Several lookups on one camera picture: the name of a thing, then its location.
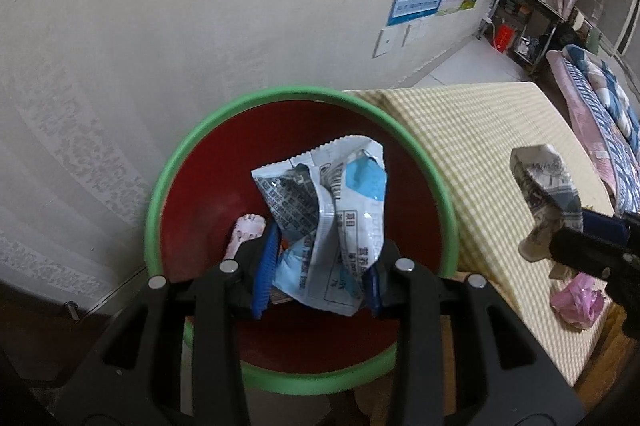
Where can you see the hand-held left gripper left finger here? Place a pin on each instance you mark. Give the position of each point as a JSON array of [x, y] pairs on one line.
[[264, 276]]

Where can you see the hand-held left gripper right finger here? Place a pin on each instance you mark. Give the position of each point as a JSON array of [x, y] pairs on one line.
[[374, 293]]

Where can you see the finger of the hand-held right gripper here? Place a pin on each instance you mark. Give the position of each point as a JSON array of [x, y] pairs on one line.
[[600, 251]]

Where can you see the small pinkish paper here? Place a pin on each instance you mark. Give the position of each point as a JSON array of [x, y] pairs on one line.
[[245, 236]]

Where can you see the pink snack wrapper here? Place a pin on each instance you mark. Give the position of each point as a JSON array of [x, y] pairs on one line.
[[575, 301]]

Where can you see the white and blue wrapper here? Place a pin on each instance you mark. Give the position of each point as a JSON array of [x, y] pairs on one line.
[[320, 216]]

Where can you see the large newspaper ball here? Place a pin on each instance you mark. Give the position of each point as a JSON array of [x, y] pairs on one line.
[[545, 181]]

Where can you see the red bin with green rim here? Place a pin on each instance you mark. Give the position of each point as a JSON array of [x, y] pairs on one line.
[[210, 186]]

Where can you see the yellow checked tablecloth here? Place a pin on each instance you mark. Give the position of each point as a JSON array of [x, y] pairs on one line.
[[475, 131]]

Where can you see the rolled blue plaid blanket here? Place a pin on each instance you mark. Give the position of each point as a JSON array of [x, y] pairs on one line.
[[600, 71]]

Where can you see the red container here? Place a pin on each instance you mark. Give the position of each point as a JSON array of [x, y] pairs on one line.
[[503, 37]]

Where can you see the white wall switch plate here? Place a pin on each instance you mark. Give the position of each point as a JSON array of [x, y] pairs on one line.
[[385, 43]]

